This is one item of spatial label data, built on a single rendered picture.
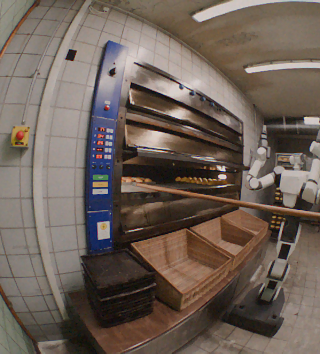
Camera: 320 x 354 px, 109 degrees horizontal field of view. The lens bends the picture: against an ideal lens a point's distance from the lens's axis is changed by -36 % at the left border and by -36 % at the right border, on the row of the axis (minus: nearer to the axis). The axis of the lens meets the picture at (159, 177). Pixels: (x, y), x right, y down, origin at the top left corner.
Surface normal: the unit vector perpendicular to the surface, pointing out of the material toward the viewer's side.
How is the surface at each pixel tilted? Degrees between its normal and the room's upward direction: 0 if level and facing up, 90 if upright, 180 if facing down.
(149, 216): 70
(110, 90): 90
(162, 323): 0
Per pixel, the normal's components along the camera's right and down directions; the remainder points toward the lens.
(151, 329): 0.06, -1.00
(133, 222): 0.64, -0.27
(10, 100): 0.66, 0.07
